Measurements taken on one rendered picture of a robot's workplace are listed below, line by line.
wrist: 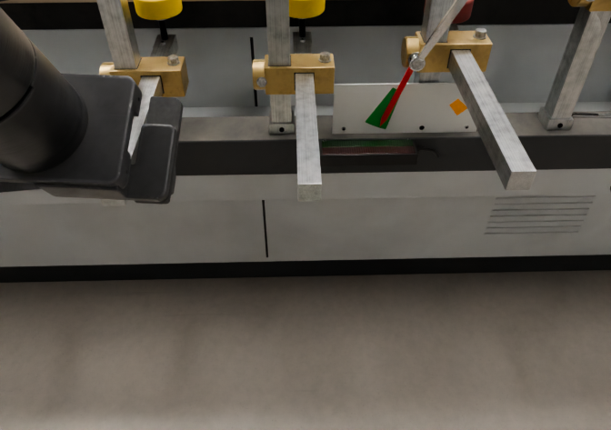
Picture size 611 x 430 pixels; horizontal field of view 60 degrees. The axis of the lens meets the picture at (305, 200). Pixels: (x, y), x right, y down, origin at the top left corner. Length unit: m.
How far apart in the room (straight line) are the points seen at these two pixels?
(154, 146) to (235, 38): 0.81
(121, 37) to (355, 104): 0.39
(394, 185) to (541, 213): 0.57
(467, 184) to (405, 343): 0.56
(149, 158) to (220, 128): 0.67
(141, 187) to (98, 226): 1.19
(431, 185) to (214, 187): 0.44
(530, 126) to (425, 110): 0.21
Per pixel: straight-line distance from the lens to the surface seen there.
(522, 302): 1.69
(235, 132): 0.97
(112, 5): 0.89
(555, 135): 1.06
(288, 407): 1.40
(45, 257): 1.66
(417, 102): 0.94
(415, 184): 1.09
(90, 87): 0.33
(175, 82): 0.92
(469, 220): 1.49
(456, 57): 0.89
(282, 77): 0.89
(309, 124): 0.77
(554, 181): 1.19
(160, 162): 0.32
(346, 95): 0.92
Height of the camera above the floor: 1.25
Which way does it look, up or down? 42 degrees down
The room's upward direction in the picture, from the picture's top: straight up
